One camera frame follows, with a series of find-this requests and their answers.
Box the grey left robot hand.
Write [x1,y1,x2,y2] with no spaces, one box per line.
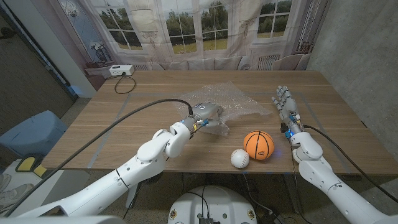
[191,103,225,128]

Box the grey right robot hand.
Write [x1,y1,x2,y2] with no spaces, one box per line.
[271,85,301,126]

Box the clear bubble wrap sheet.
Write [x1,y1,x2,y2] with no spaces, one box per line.
[174,81,273,137]

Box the orange mini basketball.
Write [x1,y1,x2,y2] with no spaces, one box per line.
[243,130,275,161]

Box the white baseball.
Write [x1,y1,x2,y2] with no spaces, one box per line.
[230,148,250,169]

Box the white table leg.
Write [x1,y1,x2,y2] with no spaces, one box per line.
[126,183,139,208]
[284,174,302,215]

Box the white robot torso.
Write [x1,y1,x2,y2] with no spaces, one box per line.
[167,185,258,224]

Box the white power strip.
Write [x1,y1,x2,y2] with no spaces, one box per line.
[109,64,136,77]

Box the printed window backdrop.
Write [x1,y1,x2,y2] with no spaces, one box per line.
[55,0,332,72]

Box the blue plastic chair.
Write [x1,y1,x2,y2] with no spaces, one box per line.
[0,110,68,158]

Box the yellow and black floor object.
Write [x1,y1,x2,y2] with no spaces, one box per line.
[15,155,47,179]

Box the grey sneaker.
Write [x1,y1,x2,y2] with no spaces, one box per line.
[0,183,34,212]

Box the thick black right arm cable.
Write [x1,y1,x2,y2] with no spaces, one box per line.
[303,124,398,203]

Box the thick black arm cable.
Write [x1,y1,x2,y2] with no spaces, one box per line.
[303,124,398,203]
[3,98,194,218]

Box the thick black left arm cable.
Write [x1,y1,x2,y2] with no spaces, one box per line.
[3,98,194,218]

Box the black power strip cable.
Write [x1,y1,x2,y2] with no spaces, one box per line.
[114,73,137,95]

